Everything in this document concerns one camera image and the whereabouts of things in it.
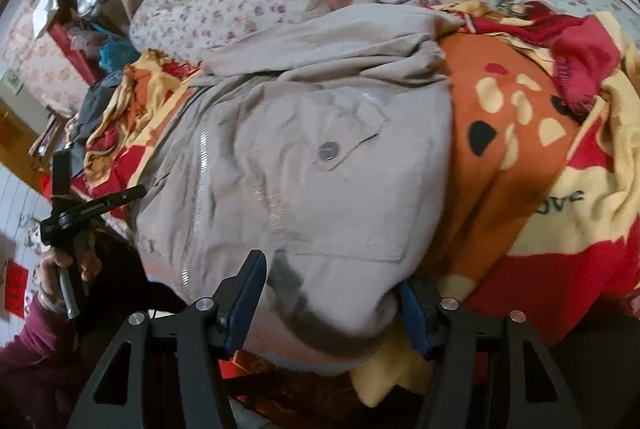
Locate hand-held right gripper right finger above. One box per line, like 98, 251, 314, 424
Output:
397, 281, 586, 429

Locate wall socket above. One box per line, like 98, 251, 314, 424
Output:
1, 68, 25, 99

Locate person's left forearm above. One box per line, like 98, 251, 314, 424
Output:
0, 294, 88, 410

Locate red cabinet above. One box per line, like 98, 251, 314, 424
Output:
46, 20, 103, 86

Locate blue cloth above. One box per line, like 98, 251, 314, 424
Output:
97, 36, 142, 71

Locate dark striped garment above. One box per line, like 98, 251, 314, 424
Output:
67, 72, 126, 150

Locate orange red yellow printed blanket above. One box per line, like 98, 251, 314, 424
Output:
70, 0, 640, 415

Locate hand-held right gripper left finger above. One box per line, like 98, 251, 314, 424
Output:
65, 250, 268, 429

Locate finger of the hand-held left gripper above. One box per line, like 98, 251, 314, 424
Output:
81, 185, 148, 220

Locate red paper wall sticker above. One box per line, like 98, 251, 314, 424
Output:
0, 258, 32, 316

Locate red fringed cloth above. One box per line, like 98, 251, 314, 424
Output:
467, 0, 628, 112

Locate person's left hand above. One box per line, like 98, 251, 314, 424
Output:
32, 231, 104, 312

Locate floral curtain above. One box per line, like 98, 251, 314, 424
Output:
4, 4, 93, 117

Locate beige jacket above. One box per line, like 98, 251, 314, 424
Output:
132, 2, 463, 372

